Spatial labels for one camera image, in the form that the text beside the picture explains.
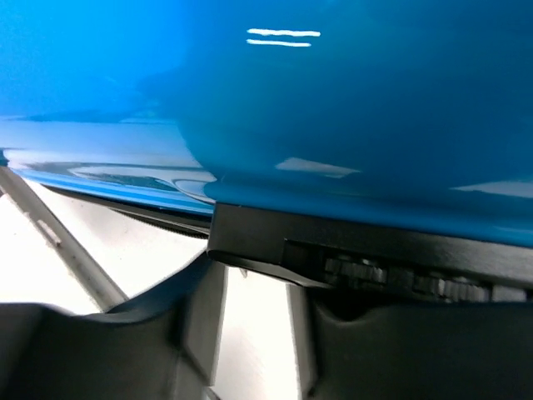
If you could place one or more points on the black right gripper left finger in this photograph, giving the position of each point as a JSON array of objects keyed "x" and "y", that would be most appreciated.
[{"x": 195, "y": 296}]

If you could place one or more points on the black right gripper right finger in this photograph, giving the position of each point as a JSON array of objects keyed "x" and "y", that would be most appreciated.
[{"x": 313, "y": 354}]

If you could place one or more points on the blue hard-shell suitcase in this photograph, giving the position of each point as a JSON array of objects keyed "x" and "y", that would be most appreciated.
[{"x": 380, "y": 146}]

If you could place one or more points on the aluminium mounting rail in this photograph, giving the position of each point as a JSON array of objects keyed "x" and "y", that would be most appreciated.
[{"x": 89, "y": 274}]

